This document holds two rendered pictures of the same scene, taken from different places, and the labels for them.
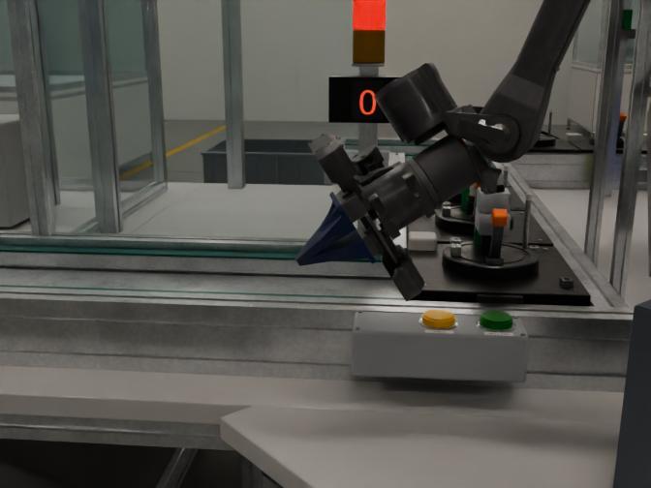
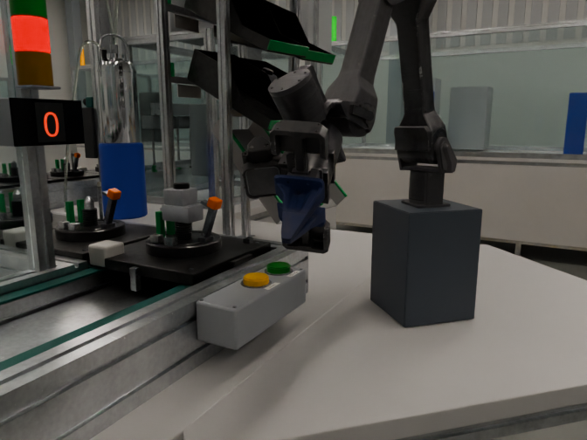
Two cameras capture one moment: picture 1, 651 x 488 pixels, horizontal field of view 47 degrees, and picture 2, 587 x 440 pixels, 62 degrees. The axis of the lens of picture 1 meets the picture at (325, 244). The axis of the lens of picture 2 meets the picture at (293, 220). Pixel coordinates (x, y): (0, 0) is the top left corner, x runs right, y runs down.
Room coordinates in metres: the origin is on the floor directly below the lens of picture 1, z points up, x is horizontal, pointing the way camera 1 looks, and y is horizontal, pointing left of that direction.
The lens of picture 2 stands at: (0.54, 0.51, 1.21)
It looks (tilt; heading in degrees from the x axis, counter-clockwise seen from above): 11 degrees down; 292
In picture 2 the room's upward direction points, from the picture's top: straight up
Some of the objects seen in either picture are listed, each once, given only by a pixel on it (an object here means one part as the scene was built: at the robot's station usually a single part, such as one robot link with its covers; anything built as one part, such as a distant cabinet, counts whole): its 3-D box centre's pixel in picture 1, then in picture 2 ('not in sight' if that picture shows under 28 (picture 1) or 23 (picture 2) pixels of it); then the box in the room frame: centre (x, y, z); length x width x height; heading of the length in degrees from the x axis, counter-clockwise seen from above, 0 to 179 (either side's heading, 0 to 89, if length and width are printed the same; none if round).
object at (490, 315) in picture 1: (496, 323); (278, 270); (0.86, -0.21, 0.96); 0.04 x 0.04 x 0.02
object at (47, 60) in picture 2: (368, 46); (34, 69); (1.21, -0.07, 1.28); 0.05 x 0.05 x 0.05
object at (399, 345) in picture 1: (437, 345); (256, 300); (0.87, -0.14, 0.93); 0.21 x 0.07 x 0.06; 84
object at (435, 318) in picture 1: (438, 321); (256, 282); (0.87, -0.14, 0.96); 0.04 x 0.04 x 0.02
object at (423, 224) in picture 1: (475, 201); (89, 214); (1.33, -0.27, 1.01); 0.24 x 0.24 x 0.13; 84
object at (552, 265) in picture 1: (488, 271); (184, 252); (1.07, -0.24, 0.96); 0.24 x 0.24 x 0.02; 84
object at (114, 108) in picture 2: not in sight; (117, 89); (1.81, -0.92, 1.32); 0.14 x 0.14 x 0.38
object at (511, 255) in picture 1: (489, 259); (183, 243); (1.07, -0.24, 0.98); 0.14 x 0.14 x 0.02
